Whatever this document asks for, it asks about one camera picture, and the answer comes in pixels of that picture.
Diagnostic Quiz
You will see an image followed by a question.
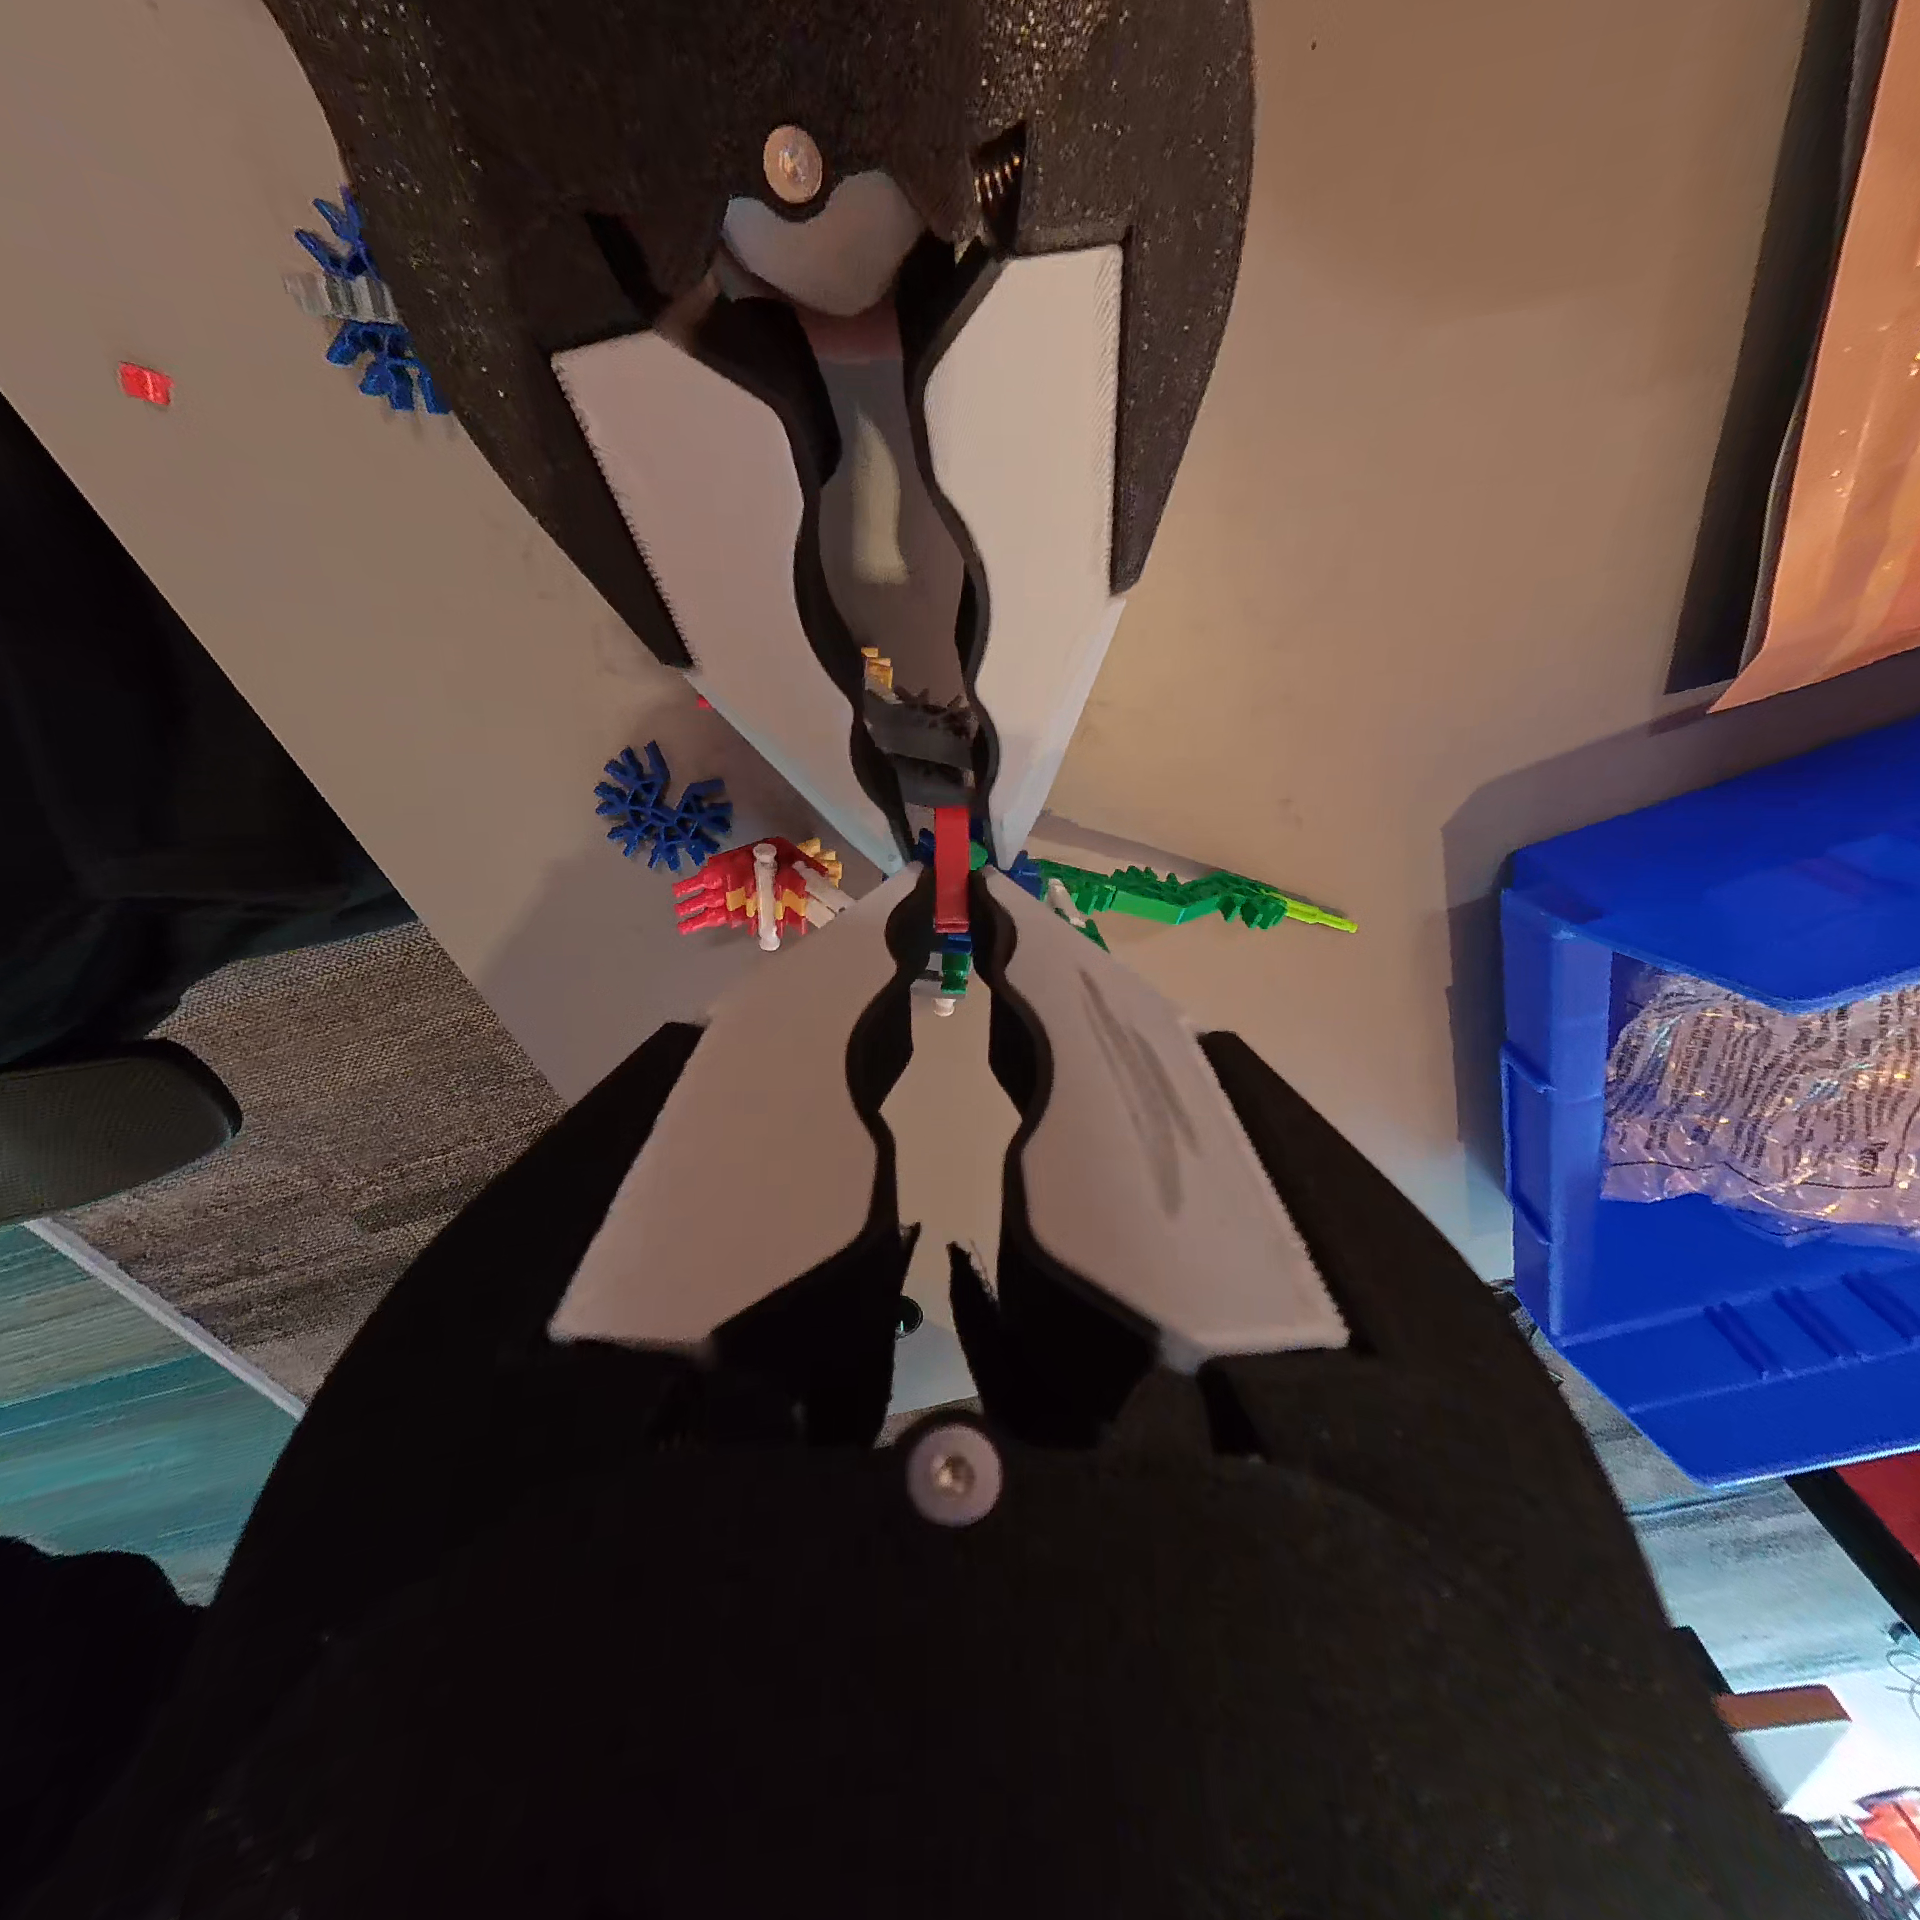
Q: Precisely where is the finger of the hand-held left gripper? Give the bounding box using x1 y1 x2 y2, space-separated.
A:
549 327 920 874
918 239 1134 867

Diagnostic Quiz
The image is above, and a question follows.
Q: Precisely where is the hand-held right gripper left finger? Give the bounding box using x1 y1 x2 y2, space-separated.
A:
549 864 931 1350

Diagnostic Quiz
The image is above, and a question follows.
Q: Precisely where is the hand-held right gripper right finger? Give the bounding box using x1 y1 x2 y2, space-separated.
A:
973 868 1351 1362

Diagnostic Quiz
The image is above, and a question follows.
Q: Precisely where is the green toy connector chain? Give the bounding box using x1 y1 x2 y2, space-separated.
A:
1031 855 1362 955

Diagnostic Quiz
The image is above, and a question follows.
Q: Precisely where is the colourful toy construction model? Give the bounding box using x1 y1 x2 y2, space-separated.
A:
671 648 1083 1027

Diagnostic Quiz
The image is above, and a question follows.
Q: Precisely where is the blue and grey connector pair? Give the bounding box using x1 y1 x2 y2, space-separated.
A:
283 187 455 418

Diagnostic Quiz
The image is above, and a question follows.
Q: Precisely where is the blue snowflake toy connector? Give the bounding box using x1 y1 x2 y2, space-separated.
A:
596 742 735 871

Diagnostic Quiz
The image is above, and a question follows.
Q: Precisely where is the blue storage bin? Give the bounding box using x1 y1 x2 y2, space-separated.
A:
1497 718 1920 1490

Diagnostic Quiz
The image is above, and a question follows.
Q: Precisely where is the person's dark clothed body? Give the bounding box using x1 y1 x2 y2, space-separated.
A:
0 398 419 1227

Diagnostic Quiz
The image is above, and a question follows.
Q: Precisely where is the clear plastic bag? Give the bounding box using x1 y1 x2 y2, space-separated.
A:
1601 963 1920 1251

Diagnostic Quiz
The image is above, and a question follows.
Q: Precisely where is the dark flat board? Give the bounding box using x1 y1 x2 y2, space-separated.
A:
1666 0 1885 701

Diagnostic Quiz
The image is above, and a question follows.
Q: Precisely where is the orange toy set package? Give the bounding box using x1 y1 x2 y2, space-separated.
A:
1712 0 1920 715

